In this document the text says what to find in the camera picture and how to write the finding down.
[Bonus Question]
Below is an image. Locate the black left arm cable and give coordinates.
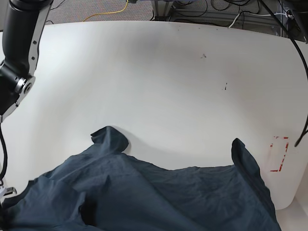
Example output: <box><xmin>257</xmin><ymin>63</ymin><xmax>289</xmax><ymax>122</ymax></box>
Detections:
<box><xmin>258</xmin><ymin>0</ymin><xmax>308</xmax><ymax>147</ymax></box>

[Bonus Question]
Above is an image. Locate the yellow cable on floor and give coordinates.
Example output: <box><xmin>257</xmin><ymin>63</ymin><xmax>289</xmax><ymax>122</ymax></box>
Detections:
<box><xmin>83</xmin><ymin>0</ymin><xmax>128</xmax><ymax>23</ymax></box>

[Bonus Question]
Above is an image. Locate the red tape rectangle marking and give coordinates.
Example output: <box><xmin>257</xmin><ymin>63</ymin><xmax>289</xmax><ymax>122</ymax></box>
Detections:
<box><xmin>268</xmin><ymin>136</ymin><xmax>289</xmax><ymax>172</ymax></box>

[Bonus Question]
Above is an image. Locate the dark navy t-shirt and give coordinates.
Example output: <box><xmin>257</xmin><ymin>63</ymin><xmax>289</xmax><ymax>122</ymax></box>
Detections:
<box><xmin>0</xmin><ymin>126</ymin><xmax>280</xmax><ymax>231</ymax></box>

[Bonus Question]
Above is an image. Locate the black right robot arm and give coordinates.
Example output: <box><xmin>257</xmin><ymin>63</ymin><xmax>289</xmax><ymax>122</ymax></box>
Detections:
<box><xmin>0</xmin><ymin>0</ymin><xmax>53</xmax><ymax>122</ymax></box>

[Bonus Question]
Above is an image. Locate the white cable on floor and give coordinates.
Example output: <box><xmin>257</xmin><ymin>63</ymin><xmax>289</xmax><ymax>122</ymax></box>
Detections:
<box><xmin>228</xmin><ymin>12</ymin><xmax>289</xmax><ymax>28</ymax></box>

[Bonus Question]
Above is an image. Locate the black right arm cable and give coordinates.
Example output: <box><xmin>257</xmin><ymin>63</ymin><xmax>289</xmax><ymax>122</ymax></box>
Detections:
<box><xmin>0</xmin><ymin>122</ymin><xmax>8</xmax><ymax>181</ymax></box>

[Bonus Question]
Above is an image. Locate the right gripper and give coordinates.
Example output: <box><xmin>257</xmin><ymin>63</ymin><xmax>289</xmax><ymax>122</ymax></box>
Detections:
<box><xmin>0</xmin><ymin>185</ymin><xmax>16</xmax><ymax>199</ymax></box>

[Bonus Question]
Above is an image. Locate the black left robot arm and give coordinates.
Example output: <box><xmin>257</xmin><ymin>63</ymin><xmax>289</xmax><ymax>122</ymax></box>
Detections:
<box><xmin>283</xmin><ymin>0</ymin><xmax>308</xmax><ymax>43</ymax></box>

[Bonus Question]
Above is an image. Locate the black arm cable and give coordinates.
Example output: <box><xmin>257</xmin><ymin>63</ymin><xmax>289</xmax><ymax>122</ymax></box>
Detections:
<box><xmin>0</xmin><ymin>122</ymin><xmax>8</xmax><ymax>181</ymax></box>
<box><xmin>258</xmin><ymin>0</ymin><xmax>308</xmax><ymax>147</ymax></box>

